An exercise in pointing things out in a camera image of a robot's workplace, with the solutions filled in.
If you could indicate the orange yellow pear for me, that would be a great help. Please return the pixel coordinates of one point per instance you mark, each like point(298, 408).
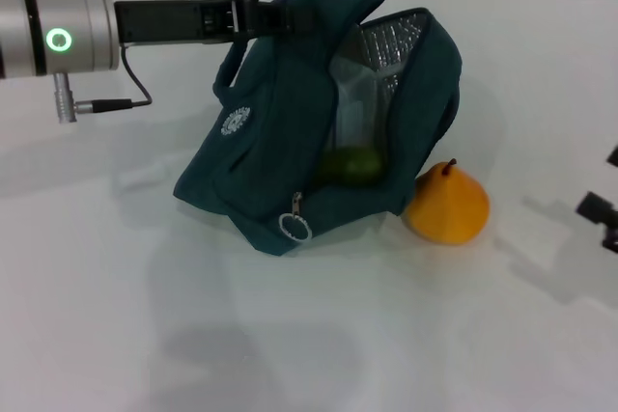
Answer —
point(449, 209)

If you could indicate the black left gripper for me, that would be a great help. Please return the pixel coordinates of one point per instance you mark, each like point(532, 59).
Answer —
point(169, 21)

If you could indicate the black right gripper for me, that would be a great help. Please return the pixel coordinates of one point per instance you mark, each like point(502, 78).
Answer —
point(610, 240)

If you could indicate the green cucumber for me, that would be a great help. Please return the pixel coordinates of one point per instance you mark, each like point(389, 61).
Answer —
point(352, 166)

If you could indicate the dark teal fabric lunch bag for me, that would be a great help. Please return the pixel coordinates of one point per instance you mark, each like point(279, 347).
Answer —
point(270, 142)

